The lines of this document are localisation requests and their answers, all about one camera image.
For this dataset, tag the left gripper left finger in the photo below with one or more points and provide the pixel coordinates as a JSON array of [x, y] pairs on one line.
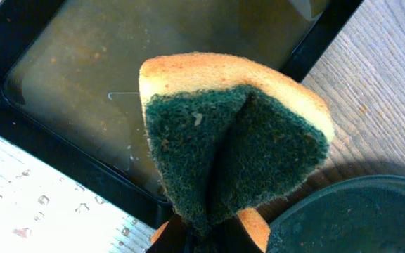
[[172, 239]]

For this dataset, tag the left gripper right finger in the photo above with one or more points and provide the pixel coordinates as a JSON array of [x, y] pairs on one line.
[[233, 238]]

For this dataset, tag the orange green scrub sponge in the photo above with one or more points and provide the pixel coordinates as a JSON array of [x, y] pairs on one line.
[[227, 135]]

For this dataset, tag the round black serving tray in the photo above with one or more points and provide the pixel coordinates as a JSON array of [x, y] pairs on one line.
[[363, 215]]

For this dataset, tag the black rectangular water tray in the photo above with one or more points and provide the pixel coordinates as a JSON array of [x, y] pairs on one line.
[[69, 75]]

